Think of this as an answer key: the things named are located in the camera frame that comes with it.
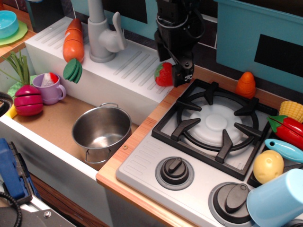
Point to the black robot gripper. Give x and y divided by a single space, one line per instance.
175 36

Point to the red toy strawberry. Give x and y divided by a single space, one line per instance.
163 75

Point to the stainless steel pot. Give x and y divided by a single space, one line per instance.
101 131

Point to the grey toy faucet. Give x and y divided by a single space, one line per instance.
104 43

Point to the teal toy cabinet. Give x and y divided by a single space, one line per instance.
267 42

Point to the small orange toy carrot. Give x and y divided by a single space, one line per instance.
246 85

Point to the black stove burner grate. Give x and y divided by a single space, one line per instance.
216 126

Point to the orange wooden toy carrot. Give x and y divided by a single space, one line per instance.
73 51

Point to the left black stove knob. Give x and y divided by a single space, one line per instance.
174 173

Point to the black stove knob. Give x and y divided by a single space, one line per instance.
227 204
174 173

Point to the purple plastic cup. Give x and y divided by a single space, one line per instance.
51 94

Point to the red white toy in cup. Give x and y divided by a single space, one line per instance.
49 79

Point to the yellow toy corn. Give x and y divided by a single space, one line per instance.
292 109

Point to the red toy chili pepper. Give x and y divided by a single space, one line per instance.
287 129

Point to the yellow toy potato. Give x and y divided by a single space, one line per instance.
268 166

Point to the right black stove knob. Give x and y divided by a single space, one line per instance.
227 204

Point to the magenta wooden toy radish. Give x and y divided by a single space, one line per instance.
27 99

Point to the green plastic plate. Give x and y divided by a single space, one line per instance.
19 34

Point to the green toy lettuce leaf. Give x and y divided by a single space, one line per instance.
14 88

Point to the yellow toy piece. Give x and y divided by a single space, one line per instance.
11 113

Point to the teal plastic bowl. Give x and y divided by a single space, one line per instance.
8 23

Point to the light blue plastic cup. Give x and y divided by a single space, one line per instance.
278 201

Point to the blue clamp device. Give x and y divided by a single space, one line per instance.
13 173

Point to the teal plastic utensil handle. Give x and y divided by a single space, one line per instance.
286 150

